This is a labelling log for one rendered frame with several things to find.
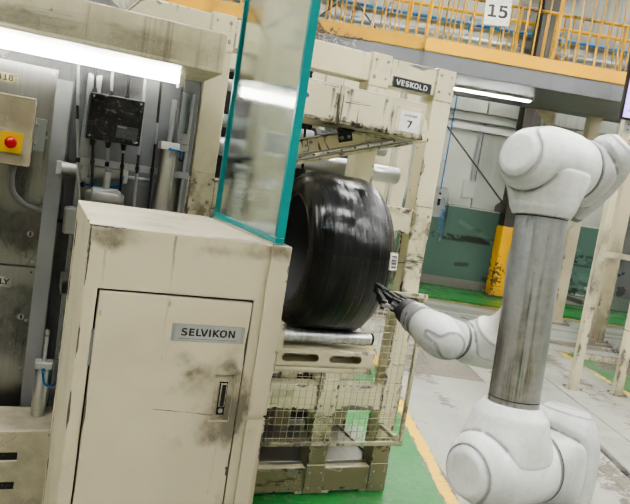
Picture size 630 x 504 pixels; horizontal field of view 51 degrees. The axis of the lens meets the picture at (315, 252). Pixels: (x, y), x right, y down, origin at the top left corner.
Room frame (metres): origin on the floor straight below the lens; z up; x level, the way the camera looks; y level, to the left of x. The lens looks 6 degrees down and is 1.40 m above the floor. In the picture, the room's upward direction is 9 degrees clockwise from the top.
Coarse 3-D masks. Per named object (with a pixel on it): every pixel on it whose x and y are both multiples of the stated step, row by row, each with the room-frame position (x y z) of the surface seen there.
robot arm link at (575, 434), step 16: (560, 416) 1.35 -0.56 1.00; (576, 416) 1.35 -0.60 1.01; (560, 432) 1.33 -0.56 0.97; (576, 432) 1.33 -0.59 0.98; (592, 432) 1.34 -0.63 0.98; (560, 448) 1.30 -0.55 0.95; (576, 448) 1.31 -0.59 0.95; (592, 448) 1.33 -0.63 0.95; (576, 464) 1.30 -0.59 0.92; (592, 464) 1.33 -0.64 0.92; (576, 480) 1.30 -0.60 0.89; (592, 480) 1.34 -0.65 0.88; (560, 496) 1.29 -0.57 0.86; (576, 496) 1.31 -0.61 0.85
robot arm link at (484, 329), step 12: (468, 324) 1.72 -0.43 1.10; (480, 324) 1.70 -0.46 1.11; (492, 324) 1.69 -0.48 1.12; (480, 336) 1.69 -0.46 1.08; (492, 336) 1.68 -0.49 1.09; (468, 348) 1.68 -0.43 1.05; (480, 348) 1.68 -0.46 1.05; (492, 348) 1.68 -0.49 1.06; (468, 360) 1.70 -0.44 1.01; (480, 360) 1.70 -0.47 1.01; (492, 360) 1.71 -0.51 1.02
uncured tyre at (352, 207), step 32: (320, 192) 2.15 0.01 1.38; (352, 192) 2.18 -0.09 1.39; (288, 224) 2.54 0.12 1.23; (320, 224) 2.08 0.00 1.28; (352, 224) 2.09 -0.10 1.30; (384, 224) 2.14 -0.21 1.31; (320, 256) 2.05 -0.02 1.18; (352, 256) 2.06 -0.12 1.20; (384, 256) 2.11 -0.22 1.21; (288, 288) 2.49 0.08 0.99; (320, 288) 2.06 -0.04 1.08; (352, 288) 2.08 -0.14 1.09; (288, 320) 2.21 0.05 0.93; (320, 320) 2.13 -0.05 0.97; (352, 320) 2.16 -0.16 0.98
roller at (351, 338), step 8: (288, 328) 2.14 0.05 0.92; (296, 328) 2.15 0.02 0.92; (304, 328) 2.17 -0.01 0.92; (288, 336) 2.12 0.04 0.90; (296, 336) 2.13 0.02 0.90; (304, 336) 2.14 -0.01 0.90; (312, 336) 2.16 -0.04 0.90; (320, 336) 2.17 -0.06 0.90; (328, 336) 2.18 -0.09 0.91; (336, 336) 2.19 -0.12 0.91; (344, 336) 2.20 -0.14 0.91; (352, 336) 2.22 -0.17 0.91; (360, 336) 2.23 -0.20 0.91; (368, 336) 2.24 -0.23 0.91; (352, 344) 2.23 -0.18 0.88; (360, 344) 2.23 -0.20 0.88; (368, 344) 2.24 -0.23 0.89
